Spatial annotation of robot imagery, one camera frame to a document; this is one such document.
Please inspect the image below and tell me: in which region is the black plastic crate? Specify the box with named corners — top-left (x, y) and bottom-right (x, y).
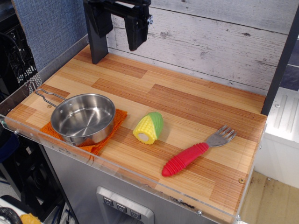
top-left (0, 7), bottom-right (37, 98)

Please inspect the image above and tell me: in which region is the clear acrylic guard panel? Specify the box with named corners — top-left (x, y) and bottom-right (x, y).
top-left (0, 116), bottom-right (240, 224)

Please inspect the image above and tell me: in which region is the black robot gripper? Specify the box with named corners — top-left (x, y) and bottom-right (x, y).
top-left (87, 0), bottom-right (152, 51)

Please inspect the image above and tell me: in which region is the dark frame post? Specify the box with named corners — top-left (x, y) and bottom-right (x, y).
top-left (261, 7), bottom-right (299, 116)
top-left (83, 0), bottom-right (108, 64)

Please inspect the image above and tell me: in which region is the stainless steel pan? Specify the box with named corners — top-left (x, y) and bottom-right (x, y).
top-left (36, 89), bottom-right (116, 147)

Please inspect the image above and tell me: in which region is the white ribbed side counter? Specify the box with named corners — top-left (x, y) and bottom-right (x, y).
top-left (254, 87), bottom-right (299, 188)

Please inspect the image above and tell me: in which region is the yellow green toy corn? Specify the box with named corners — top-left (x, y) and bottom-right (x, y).
top-left (133, 112), bottom-right (164, 145)

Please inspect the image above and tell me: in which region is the yellow object at corner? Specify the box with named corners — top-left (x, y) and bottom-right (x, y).
top-left (20, 213), bottom-right (42, 224)

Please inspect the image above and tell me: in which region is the silver button panel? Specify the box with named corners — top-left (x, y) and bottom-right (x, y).
top-left (96, 186), bottom-right (155, 224)

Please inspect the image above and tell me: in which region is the orange knitted cloth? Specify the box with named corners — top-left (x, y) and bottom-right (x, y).
top-left (40, 109), bottom-right (127, 155)

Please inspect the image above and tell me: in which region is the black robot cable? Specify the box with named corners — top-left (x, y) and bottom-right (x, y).
top-left (0, 207), bottom-right (23, 224)

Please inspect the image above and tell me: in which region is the dark right frame post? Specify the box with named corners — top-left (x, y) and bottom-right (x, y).
top-left (261, 7), bottom-right (299, 116)

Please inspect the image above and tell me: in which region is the stainless steel toy cabinet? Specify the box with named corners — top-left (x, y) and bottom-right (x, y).
top-left (44, 147), bottom-right (214, 224)

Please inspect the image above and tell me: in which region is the dark left frame post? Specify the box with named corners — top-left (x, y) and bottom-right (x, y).
top-left (83, 0), bottom-right (108, 64)

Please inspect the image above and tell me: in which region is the red handled metal fork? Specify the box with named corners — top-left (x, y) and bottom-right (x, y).
top-left (162, 125), bottom-right (237, 177)

